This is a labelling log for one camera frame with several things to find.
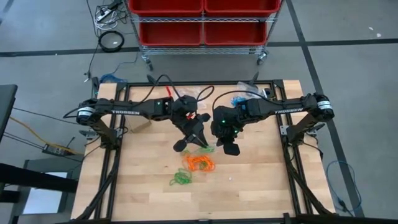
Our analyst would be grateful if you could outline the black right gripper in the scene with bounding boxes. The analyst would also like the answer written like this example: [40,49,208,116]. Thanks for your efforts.
[210,105,245,156]

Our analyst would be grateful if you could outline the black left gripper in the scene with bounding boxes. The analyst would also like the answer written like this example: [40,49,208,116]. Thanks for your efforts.
[172,107,212,153]

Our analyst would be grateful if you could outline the green rubber bands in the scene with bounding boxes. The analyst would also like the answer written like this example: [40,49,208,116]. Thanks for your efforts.
[169,149,193,187]

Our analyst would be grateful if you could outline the small cardboard box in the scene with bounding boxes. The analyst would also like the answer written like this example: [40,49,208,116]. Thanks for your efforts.
[126,116,152,134]

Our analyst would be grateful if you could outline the cart caster wheel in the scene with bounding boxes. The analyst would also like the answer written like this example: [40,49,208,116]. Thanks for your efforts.
[256,51,269,66]
[141,54,155,72]

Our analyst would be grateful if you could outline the red plastic bin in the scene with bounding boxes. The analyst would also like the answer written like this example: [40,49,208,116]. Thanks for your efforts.
[138,21,203,47]
[128,0,205,17]
[203,21,268,47]
[204,0,282,17]

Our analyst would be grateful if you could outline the grey metal clamp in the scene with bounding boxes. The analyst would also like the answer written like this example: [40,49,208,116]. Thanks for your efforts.
[78,129,98,140]

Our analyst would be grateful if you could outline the black device green light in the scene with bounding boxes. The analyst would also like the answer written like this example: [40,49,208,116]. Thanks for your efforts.
[91,76,101,100]

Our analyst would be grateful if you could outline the black power adapter box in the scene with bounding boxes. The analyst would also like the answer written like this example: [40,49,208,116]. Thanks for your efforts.
[42,142,75,157]

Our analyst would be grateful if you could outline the white power strip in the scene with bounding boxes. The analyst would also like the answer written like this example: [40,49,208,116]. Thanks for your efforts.
[95,9,112,22]

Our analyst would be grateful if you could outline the grey metal stand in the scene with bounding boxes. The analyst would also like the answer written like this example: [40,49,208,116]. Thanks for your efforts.
[9,157,82,224]

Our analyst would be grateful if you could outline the black beam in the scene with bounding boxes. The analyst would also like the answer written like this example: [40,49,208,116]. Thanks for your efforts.
[0,162,79,194]

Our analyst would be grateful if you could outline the black desk top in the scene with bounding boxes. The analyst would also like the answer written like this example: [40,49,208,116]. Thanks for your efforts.
[0,83,19,144]

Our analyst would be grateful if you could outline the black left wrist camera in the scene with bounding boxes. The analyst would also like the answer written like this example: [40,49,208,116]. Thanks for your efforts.
[178,95,199,114]

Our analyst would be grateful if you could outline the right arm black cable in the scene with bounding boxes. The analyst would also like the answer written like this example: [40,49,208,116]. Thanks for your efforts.
[212,89,272,110]

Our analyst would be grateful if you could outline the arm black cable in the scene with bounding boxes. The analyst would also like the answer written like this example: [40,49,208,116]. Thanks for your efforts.
[212,89,272,110]
[136,73,215,104]

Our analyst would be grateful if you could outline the black aluminium table frame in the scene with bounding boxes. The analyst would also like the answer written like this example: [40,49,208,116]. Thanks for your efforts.
[73,79,336,224]

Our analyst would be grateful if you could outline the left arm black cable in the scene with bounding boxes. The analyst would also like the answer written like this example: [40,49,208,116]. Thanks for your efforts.
[136,73,215,104]

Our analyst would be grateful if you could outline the chrome wire shelf cart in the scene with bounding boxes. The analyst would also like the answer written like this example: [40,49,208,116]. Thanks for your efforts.
[123,0,283,67]

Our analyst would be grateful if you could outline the coiled blue cable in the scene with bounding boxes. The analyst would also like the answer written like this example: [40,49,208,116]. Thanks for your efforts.
[99,73,128,85]

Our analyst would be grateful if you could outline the looped blue floor cable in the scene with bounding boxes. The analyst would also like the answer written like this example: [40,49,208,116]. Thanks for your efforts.
[325,159,363,216]

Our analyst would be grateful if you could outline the black round floor ring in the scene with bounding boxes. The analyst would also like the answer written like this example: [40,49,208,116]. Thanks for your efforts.
[98,30,125,53]

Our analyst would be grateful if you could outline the white cable bundle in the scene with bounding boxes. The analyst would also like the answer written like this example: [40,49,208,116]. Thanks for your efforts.
[93,2,129,31]

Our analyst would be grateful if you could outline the thin black floor cable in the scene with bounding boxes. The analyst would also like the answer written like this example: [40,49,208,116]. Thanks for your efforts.
[12,107,81,126]

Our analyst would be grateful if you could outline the yellow floor cable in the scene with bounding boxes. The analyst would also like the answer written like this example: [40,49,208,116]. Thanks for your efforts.
[9,116,85,156]

